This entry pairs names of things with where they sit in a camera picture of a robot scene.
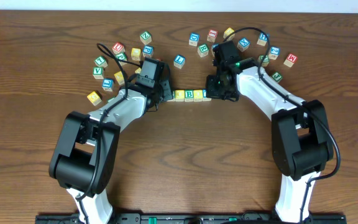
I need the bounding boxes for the green G wooden block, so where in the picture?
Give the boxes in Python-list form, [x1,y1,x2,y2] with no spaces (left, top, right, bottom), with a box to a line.
[116,52,128,66]

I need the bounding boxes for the red U wooden block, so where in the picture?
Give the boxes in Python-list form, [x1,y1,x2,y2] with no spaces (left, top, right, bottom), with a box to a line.
[112,42,125,55]

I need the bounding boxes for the red M wooden block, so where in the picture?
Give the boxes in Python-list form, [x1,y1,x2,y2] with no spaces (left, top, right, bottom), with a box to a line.
[283,54,298,68]

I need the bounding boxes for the green B wooden block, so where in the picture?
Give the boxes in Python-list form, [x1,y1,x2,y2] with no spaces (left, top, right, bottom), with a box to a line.
[185,90,194,102]

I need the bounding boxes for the green block near top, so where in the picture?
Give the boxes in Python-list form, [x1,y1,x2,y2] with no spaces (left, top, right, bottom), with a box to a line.
[140,30,152,45]

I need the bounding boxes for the yellow O wooden block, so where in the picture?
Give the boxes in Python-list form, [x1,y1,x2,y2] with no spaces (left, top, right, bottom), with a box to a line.
[175,90,185,102]
[193,90,204,102]

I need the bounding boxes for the blue X wooden block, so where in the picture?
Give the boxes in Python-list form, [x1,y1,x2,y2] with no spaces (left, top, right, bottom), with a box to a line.
[237,38,250,52]

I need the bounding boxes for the green J wooden block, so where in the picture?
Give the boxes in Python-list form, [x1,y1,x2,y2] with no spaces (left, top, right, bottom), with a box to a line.
[271,72,283,83]

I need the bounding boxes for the blue D wooden block upper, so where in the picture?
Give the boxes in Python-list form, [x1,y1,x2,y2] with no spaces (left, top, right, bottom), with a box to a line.
[189,32,200,47]

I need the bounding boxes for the blue P wooden block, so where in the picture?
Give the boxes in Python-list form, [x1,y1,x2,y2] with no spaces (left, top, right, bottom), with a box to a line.
[142,45,154,58]

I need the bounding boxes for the blue L block left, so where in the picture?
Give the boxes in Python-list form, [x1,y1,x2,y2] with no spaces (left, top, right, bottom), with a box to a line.
[102,78,114,91]

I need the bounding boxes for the green V wooden block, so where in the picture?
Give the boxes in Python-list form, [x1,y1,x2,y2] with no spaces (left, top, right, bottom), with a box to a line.
[93,67,104,80]

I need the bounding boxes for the green r wooden block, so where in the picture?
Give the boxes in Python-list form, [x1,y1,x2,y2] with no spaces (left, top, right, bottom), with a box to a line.
[197,44,209,58]
[168,91,176,102]

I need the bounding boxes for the green L wooden block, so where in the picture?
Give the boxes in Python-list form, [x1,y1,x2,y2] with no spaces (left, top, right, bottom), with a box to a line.
[94,56,108,68]

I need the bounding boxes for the yellow block upper left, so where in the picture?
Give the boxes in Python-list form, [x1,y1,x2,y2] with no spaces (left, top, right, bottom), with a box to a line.
[131,48,142,61]

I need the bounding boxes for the yellow top wooden block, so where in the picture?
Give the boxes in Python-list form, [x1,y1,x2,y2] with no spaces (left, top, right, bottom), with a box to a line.
[223,27,235,41]

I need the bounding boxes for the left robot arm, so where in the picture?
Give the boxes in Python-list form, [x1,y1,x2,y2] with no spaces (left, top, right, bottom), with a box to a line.
[48,59,173,223]

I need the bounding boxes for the yellow block far left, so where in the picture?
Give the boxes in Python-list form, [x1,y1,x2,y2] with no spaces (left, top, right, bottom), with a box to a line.
[87,91,102,106]

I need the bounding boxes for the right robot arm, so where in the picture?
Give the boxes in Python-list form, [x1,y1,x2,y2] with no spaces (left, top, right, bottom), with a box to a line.
[206,58,334,223]

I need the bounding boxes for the blue T wooden block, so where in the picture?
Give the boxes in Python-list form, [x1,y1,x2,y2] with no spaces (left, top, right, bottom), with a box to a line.
[203,89,211,101]

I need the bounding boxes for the green N wooden block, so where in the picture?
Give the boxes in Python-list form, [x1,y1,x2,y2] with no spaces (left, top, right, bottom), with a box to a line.
[257,55,270,67]

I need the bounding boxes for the blue H wooden block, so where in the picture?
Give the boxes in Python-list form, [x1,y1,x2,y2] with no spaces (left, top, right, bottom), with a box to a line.
[257,33,270,46]

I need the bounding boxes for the yellow block lower middle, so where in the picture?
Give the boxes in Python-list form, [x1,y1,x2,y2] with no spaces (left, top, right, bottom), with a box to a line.
[114,72,126,86]

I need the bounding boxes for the red I wooden block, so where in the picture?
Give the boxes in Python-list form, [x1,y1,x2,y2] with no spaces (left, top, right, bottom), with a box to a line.
[207,29,218,43]

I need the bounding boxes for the blue D wooden block lower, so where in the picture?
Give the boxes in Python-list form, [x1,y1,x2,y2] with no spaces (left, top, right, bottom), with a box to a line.
[211,44,218,57]

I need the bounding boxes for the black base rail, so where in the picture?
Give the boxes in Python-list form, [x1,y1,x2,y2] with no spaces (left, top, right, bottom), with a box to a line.
[35,212,347,224]

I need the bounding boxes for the blue d wooden block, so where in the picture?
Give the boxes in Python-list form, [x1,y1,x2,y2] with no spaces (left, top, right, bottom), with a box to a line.
[189,32,200,47]
[211,44,218,57]

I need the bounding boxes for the blue L wooden block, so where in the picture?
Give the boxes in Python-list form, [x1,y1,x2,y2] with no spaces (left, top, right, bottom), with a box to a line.
[173,55,186,69]

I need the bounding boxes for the blue 2 wooden block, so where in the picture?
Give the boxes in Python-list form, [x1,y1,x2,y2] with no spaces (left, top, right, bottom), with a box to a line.
[268,46,280,60]

